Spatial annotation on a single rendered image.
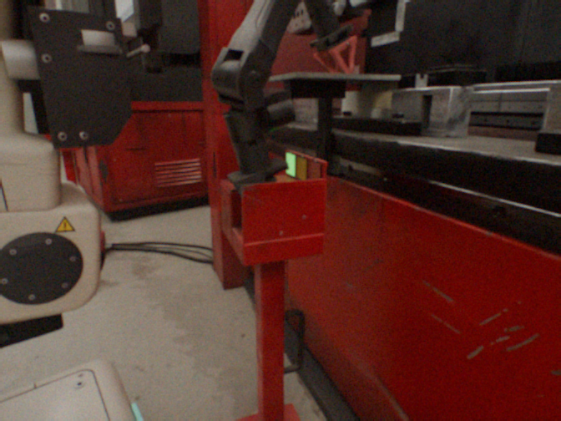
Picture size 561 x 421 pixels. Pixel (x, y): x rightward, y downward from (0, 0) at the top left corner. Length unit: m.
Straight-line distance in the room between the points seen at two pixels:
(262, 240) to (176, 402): 0.84
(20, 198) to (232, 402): 0.97
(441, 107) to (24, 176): 0.70
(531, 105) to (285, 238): 0.63
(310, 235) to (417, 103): 0.37
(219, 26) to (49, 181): 1.27
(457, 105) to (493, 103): 0.26
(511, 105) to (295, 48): 1.07
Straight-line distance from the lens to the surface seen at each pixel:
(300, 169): 0.73
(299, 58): 1.81
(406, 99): 0.86
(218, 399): 1.34
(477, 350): 0.64
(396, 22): 0.95
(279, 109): 0.64
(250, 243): 0.62
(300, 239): 0.65
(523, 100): 0.99
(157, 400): 1.38
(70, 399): 1.05
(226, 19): 1.72
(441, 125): 0.78
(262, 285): 0.75
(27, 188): 0.55
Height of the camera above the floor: 0.94
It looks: 17 degrees down
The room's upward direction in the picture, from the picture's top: straight up
